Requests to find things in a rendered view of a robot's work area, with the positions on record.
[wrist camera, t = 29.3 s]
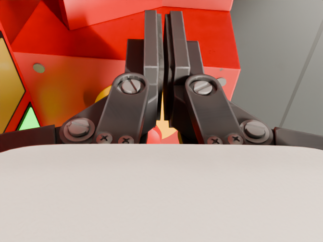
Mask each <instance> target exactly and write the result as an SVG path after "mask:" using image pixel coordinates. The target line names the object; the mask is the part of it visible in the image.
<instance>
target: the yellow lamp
mask: <svg viewBox="0 0 323 242"><path fill-rule="evenodd" d="M24 92H25V90H24V88H23V85H22V83H21V81H20V78H19V76H18V73H17V71H16V69H15V66H14V64H13V61H12V59H11V57H10V55H9V52H8V50H7V47H6V45H5V43H4V40H3V38H0V134H2V133H3V131H4V130H5V128H6V126H7V124H8V122H9V120H10V118H11V116H12V114H13V113H14V111H15V109H16V107H17V105H18V103H19V101H20V99H21V97H22V95H23V94H24Z"/></svg>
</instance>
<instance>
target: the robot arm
mask: <svg viewBox="0 0 323 242"><path fill-rule="evenodd" d="M162 96H163V114H164V121H168V122H169V128H175V129H176V130H177V131H178V133H177V135H178V140H179V144H147V140H148V132H149V131H150V130H151V129H152V128H155V126H156V122H157V121H160V120H161V108H162ZM0 242H323V136H321V135H316V134H311V133H304V132H299V131H294V130H289V129H284V128H279V127H275V128H274V129H270V127H269V126H268V125H267V124H266V123H264V122H263V121H261V120H260V119H258V118H256V117H255V116H253V115H252V114H250V113H248V112H247V111H245V110H244V109H242V108H241V107H239V106H237V105H236V104H234V103H233V102H231V101H229V100H228V99H227V97H226V95H225V93H224V90H223V88H222V86H221V84H220V82H219V81H218V80H217V79H216V78H214V77H212V76H210V75H207V74H205V72H204V68H203V62H202V57H201V52H200V47H199V42H198V41H195V40H186V33H185V26H184V19H183V13H182V11H170V13H169V14H165V19H164V33H163V38H162V14H160V13H157V10H145V21H144V39H127V47H126V59H125V71H124V73H123V74H121V75H119V76H117V77H116V78H115V79H114V81H113V83H112V86H111V89H110V91H109V94H108V95H107V96H105V97H104V98H102V99H100V100H99V101H97V102H96V103H94V104H92V105H91V106H89V107H88V108H86V109H84V110H83V111H81V112H79V113H78V114H76V115H74V116H73V117H71V118H70V119H68V120H67V121H66V122H65V123H63V125H62V126H60V127H55V124H54V125H48V126H42V127H36V128H30V129H24V130H18V131H13V132H7V133H2V134H0Z"/></svg>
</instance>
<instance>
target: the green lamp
mask: <svg viewBox="0 0 323 242"><path fill-rule="evenodd" d="M36 127H39V124H38V121H37V119H36V117H35V114H34V112H33V110H32V108H30V109H29V111H28V113H27V115H26V117H25V119H24V122H23V124H22V126H21V128H20V130H24V129H30V128H36Z"/></svg>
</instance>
